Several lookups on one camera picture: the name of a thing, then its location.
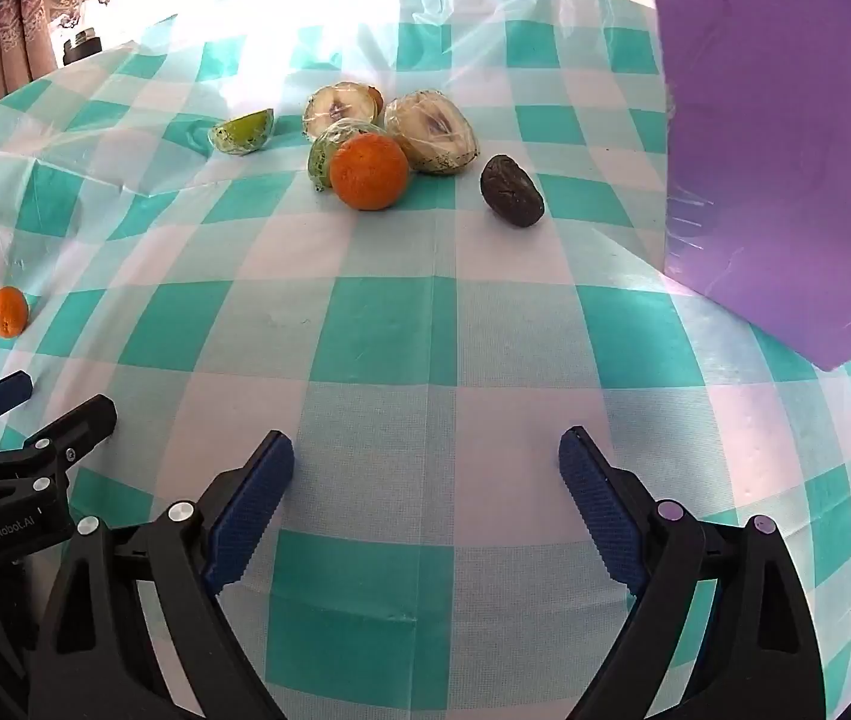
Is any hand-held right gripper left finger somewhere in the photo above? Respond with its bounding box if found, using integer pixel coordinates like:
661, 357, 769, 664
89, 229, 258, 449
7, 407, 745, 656
26, 430, 296, 720

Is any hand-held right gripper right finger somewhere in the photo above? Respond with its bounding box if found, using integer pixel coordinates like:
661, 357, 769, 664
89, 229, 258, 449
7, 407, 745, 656
558, 426, 825, 720

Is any small mandarin orange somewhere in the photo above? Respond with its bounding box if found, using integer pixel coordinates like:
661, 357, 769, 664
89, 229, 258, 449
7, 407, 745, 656
0, 286, 29, 337

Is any dark wrinkled fruit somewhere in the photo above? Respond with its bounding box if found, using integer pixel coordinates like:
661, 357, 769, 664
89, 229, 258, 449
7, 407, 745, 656
480, 154, 545, 227

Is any lime wedge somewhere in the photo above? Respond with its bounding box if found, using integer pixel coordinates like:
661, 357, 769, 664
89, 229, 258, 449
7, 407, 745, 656
209, 109, 276, 158

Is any green lime half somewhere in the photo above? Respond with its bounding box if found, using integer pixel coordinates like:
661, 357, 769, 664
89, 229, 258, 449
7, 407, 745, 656
308, 122, 389, 192

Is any large orange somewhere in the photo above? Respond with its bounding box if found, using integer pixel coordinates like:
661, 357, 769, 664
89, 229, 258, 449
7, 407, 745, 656
330, 133, 411, 211

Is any purple box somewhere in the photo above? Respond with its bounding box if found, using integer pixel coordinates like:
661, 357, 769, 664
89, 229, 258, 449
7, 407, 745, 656
642, 0, 851, 372

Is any small fruit half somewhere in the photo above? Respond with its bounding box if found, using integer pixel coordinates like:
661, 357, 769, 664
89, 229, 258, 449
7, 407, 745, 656
302, 82, 385, 142

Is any large fruit half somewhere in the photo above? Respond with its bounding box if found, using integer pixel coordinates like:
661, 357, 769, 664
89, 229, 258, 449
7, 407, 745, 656
384, 90, 480, 175

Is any teal checked tablecloth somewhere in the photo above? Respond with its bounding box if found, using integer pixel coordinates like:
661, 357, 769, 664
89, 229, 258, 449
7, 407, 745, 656
0, 0, 851, 720

